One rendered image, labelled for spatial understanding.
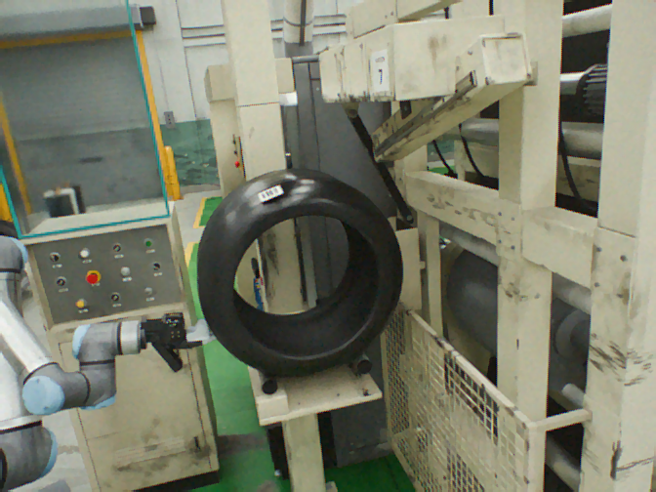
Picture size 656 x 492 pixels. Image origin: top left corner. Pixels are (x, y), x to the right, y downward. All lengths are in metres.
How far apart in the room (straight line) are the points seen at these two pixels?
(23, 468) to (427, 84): 1.43
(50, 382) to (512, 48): 1.23
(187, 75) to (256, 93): 8.82
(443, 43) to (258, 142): 0.73
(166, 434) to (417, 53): 1.88
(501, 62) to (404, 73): 0.18
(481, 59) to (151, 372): 1.75
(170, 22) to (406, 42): 9.56
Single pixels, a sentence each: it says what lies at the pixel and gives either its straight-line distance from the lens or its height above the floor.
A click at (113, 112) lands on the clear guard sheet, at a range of 2.02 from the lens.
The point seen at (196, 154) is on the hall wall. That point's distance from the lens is 10.46.
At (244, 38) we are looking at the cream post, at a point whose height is 1.84.
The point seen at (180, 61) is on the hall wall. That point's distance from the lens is 10.45.
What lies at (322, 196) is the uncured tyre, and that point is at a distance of 1.29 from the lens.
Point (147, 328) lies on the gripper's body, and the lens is 1.46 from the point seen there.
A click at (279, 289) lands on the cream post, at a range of 1.74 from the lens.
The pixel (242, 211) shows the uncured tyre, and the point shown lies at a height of 1.41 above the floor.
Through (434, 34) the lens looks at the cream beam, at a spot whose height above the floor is 1.76.
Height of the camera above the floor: 1.67
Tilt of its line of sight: 18 degrees down
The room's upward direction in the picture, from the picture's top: 6 degrees counter-clockwise
